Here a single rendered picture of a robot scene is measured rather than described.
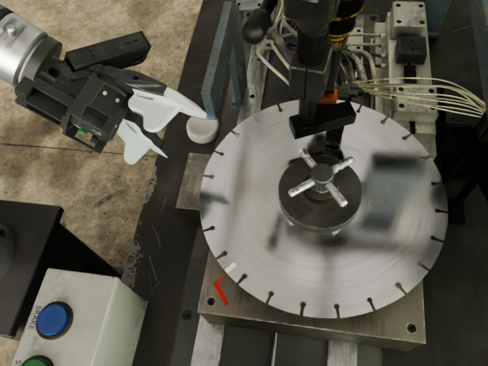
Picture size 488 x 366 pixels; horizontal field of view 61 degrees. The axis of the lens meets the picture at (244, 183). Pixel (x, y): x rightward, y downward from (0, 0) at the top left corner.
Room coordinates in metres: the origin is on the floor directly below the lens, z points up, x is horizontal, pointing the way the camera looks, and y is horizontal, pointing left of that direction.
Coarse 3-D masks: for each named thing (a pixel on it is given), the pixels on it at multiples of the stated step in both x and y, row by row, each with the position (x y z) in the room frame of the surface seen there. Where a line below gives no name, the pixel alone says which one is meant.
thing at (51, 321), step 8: (56, 304) 0.17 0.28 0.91; (48, 312) 0.16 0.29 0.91; (56, 312) 0.16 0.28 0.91; (64, 312) 0.16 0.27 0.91; (40, 320) 0.15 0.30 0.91; (48, 320) 0.15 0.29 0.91; (56, 320) 0.15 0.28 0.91; (64, 320) 0.15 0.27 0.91; (40, 328) 0.14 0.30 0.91; (48, 328) 0.14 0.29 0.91; (56, 328) 0.14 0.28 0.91; (64, 328) 0.14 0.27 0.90
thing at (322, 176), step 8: (304, 152) 0.28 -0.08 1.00; (304, 160) 0.28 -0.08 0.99; (312, 160) 0.27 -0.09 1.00; (344, 160) 0.26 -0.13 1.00; (352, 160) 0.26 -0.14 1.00; (312, 168) 0.26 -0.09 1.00; (320, 168) 0.25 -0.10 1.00; (328, 168) 0.25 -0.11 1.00; (336, 168) 0.25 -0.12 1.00; (312, 176) 0.24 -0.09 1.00; (320, 176) 0.24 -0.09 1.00; (328, 176) 0.24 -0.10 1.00; (304, 184) 0.24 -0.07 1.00; (312, 184) 0.24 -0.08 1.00; (320, 184) 0.23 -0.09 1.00; (328, 184) 0.23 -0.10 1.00; (288, 192) 0.23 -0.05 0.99; (296, 192) 0.23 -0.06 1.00; (320, 192) 0.23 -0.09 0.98; (336, 192) 0.22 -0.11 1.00; (336, 200) 0.21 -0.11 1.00; (344, 200) 0.21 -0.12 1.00
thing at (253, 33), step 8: (264, 0) 0.32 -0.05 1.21; (272, 0) 0.32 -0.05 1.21; (264, 8) 0.30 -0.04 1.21; (272, 8) 0.31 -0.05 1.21; (256, 16) 0.29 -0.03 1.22; (264, 16) 0.29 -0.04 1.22; (248, 24) 0.28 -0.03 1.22; (256, 24) 0.28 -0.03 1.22; (264, 24) 0.28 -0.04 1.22; (248, 32) 0.27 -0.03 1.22; (256, 32) 0.27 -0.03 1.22; (264, 32) 0.27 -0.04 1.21; (248, 40) 0.27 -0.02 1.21; (256, 40) 0.27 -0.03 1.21
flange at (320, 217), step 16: (320, 160) 0.29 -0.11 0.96; (336, 160) 0.29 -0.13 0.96; (288, 176) 0.27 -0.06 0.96; (304, 176) 0.27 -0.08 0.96; (336, 176) 0.26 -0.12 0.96; (352, 176) 0.26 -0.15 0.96; (304, 192) 0.24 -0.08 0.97; (352, 192) 0.23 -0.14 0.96; (288, 208) 0.23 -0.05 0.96; (304, 208) 0.22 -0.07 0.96; (320, 208) 0.22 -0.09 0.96; (336, 208) 0.22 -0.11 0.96; (352, 208) 0.21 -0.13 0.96; (304, 224) 0.20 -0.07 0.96; (320, 224) 0.20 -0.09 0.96; (336, 224) 0.19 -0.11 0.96
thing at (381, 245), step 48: (240, 144) 0.35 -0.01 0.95; (288, 144) 0.33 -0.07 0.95; (384, 144) 0.31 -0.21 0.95; (240, 192) 0.27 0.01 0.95; (384, 192) 0.23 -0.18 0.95; (432, 192) 0.22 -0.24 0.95; (240, 240) 0.20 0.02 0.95; (288, 240) 0.19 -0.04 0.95; (336, 240) 0.18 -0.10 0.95; (384, 240) 0.17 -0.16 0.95; (432, 240) 0.15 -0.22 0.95; (288, 288) 0.13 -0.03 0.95; (336, 288) 0.12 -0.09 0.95; (384, 288) 0.11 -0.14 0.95
